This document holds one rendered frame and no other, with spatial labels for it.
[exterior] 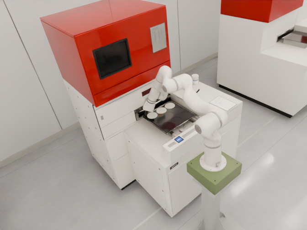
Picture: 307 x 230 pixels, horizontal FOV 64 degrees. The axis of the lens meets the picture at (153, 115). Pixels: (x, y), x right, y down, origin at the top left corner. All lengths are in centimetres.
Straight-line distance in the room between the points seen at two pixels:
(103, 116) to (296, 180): 215
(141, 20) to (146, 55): 29
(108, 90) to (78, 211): 147
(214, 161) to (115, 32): 116
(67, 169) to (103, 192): 64
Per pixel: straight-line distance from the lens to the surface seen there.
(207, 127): 154
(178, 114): 232
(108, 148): 238
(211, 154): 174
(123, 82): 207
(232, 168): 184
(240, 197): 284
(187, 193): 250
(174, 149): 192
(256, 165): 314
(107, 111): 216
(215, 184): 173
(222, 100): 238
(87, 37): 182
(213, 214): 230
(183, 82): 176
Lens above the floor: 233
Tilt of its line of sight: 37 degrees down
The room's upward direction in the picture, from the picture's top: 8 degrees counter-clockwise
